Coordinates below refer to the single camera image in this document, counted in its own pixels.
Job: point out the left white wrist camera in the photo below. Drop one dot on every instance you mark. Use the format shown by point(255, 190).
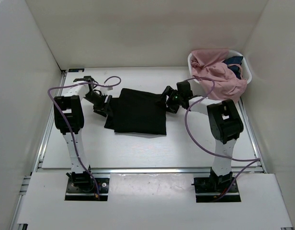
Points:
point(106, 89)

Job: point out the aluminium frame rail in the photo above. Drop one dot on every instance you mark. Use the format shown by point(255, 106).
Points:
point(111, 153)

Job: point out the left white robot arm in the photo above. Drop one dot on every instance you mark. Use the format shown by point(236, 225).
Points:
point(69, 120)

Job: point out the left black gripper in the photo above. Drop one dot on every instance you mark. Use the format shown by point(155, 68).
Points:
point(103, 108)

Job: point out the pink trousers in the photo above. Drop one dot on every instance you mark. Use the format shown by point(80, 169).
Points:
point(214, 76)

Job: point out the white plastic basket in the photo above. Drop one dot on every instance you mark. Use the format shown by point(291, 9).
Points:
point(246, 73)

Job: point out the white front cover board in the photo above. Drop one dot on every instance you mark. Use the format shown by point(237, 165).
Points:
point(153, 202)

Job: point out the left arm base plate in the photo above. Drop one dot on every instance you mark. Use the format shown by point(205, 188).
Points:
point(74, 193)

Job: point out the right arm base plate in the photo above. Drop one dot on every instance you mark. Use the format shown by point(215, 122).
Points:
point(205, 192)

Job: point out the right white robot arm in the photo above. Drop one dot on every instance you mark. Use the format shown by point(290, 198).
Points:
point(225, 125)

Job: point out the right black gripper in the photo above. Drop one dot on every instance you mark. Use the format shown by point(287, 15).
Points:
point(169, 91)

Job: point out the black trousers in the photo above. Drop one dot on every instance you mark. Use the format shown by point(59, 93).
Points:
point(137, 112)

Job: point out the navy blue garment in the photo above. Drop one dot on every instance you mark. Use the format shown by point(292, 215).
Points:
point(234, 63)

